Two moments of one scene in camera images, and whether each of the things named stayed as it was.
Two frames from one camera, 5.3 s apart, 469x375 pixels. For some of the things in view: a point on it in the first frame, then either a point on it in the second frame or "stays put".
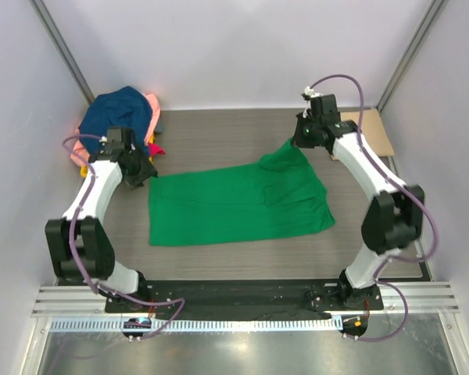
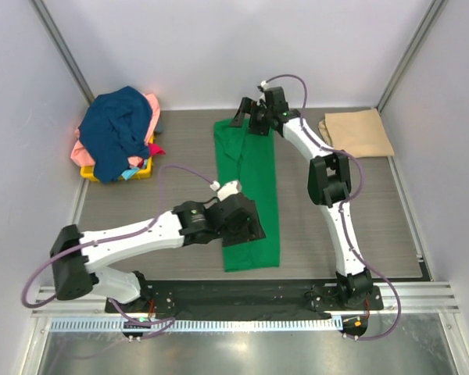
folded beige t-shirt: x=373 y=130 stays put
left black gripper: x=147 y=170 -> x=251 y=230
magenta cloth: x=154 y=149 stays put
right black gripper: x=298 y=141 -> x=246 y=107
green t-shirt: x=281 y=194 -> x=248 y=158
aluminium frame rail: x=80 y=301 stays put
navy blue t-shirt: x=126 y=108 stays put
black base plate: x=238 y=300 stays put
